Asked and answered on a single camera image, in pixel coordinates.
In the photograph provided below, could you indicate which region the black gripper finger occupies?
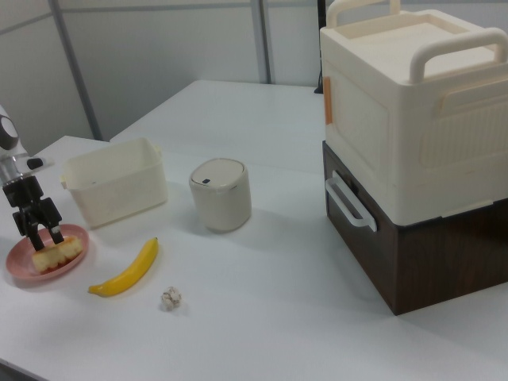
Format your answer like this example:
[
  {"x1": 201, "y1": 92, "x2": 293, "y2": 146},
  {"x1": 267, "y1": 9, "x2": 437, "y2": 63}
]
[
  {"x1": 12, "y1": 209, "x2": 44, "y2": 252},
  {"x1": 38, "y1": 197, "x2": 64, "y2": 244}
]

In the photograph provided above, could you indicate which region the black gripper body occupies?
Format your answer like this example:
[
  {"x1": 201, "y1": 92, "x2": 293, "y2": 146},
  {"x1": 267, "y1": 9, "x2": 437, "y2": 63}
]
[{"x1": 2, "y1": 176, "x2": 44, "y2": 212}]

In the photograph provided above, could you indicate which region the golden toasted bread roll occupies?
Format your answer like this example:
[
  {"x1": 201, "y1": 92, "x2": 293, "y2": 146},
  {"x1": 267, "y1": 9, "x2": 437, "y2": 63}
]
[{"x1": 31, "y1": 234, "x2": 83, "y2": 275}]

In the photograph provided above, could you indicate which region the pink round plate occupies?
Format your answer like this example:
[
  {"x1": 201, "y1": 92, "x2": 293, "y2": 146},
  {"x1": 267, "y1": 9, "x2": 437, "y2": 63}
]
[{"x1": 5, "y1": 224, "x2": 90, "y2": 283}]

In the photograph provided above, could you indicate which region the white plastic storage bin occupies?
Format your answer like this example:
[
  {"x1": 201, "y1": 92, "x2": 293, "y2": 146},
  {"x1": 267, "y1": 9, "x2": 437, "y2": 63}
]
[{"x1": 59, "y1": 137, "x2": 167, "y2": 230}]

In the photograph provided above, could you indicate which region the yellow banana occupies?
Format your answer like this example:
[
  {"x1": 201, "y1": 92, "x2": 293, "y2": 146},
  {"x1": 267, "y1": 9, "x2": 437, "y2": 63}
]
[{"x1": 87, "y1": 237, "x2": 160, "y2": 298}]

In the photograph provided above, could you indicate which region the crumpled white paper ball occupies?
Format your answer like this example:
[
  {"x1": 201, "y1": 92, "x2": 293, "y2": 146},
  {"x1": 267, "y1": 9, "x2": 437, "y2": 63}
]
[{"x1": 159, "y1": 286, "x2": 183, "y2": 312}]

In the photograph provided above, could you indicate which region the small beige lidded trash can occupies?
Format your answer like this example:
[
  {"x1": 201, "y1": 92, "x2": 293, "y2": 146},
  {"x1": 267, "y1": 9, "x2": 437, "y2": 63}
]
[{"x1": 188, "y1": 157, "x2": 253, "y2": 234}]

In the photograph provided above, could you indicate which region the dark brown drawer box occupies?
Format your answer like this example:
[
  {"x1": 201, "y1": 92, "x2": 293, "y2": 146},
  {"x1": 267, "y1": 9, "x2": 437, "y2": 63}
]
[{"x1": 321, "y1": 140, "x2": 508, "y2": 317}]

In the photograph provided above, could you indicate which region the black clamped camera pole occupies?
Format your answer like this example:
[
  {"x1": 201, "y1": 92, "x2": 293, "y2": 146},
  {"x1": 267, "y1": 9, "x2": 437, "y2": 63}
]
[{"x1": 315, "y1": 0, "x2": 326, "y2": 95}]

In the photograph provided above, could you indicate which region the cream plastic box with handles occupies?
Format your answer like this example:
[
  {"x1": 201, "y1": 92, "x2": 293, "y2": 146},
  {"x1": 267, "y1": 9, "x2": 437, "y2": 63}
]
[{"x1": 319, "y1": 0, "x2": 508, "y2": 223}]

